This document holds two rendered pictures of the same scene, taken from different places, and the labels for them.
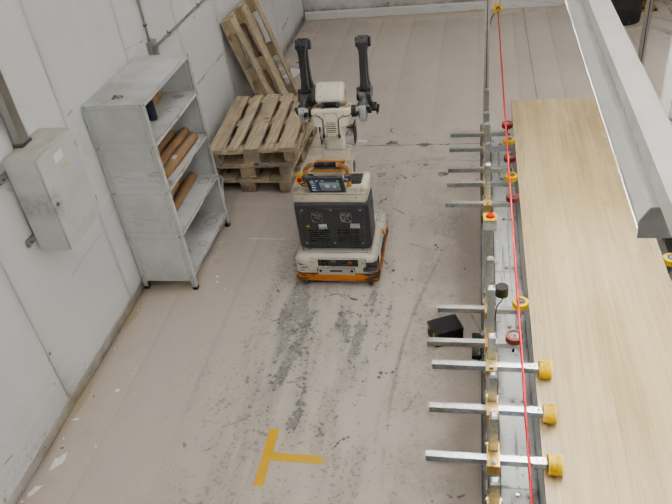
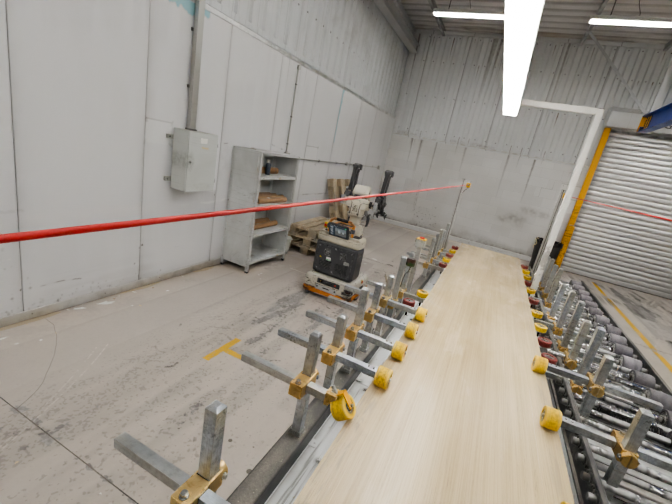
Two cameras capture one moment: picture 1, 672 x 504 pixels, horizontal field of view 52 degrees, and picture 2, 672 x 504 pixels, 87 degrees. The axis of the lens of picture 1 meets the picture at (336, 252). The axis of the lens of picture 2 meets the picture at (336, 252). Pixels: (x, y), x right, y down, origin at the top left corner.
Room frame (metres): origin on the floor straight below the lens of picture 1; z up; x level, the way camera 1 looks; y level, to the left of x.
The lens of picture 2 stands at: (0.08, -0.55, 1.77)
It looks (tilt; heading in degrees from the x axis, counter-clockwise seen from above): 16 degrees down; 8
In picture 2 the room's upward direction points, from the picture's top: 11 degrees clockwise
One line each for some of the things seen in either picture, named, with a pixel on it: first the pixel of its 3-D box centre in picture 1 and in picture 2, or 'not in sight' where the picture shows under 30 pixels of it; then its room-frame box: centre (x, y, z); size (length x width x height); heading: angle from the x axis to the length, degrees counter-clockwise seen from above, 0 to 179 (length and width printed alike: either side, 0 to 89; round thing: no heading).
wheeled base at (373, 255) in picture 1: (343, 243); (337, 281); (4.33, -0.06, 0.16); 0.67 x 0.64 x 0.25; 166
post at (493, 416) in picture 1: (492, 454); (355, 331); (1.68, -0.51, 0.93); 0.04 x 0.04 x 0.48; 76
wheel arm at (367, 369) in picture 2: not in sight; (329, 352); (1.41, -0.42, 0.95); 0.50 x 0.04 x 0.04; 76
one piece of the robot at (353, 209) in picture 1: (334, 203); (340, 251); (4.24, -0.04, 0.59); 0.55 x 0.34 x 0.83; 76
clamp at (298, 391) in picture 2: not in sight; (304, 381); (1.18, -0.38, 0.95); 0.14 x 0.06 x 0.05; 166
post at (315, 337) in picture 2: not in sight; (305, 388); (1.20, -0.39, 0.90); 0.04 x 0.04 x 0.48; 76
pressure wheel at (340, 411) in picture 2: not in sight; (343, 407); (1.12, -0.54, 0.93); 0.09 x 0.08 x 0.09; 76
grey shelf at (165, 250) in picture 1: (166, 174); (261, 208); (4.70, 1.21, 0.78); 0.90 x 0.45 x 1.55; 166
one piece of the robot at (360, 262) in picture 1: (338, 262); (328, 283); (4.01, 0.00, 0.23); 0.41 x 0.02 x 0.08; 76
